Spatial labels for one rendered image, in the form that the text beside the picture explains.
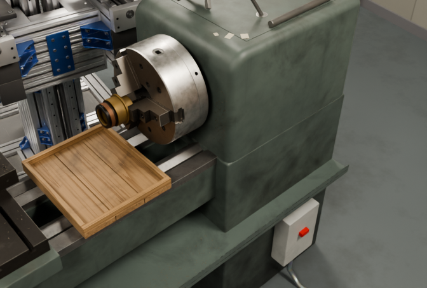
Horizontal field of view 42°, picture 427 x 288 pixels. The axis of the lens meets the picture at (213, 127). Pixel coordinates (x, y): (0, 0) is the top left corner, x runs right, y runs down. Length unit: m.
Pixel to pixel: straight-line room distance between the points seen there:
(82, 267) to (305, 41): 0.95
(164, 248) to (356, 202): 1.28
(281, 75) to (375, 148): 1.63
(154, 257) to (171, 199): 0.27
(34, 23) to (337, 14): 1.09
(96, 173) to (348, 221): 1.48
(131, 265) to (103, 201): 0.35
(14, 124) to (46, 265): 1.73
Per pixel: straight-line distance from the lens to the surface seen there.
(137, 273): 1.89
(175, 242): 1.96
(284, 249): 2.28
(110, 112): 1.59
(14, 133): 3.06
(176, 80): 1.56
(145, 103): 1.61
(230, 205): 1.90
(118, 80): 1.63
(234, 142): 1.71
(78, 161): 1.78
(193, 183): 1.77
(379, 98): 3.68
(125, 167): 1.73
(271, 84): 1.70
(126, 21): 2.12
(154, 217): 1.74
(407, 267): 2.73
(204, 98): 1.61
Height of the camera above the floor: 2.06
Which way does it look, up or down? 39 degrees down
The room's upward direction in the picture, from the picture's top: 1 degrees clockwise
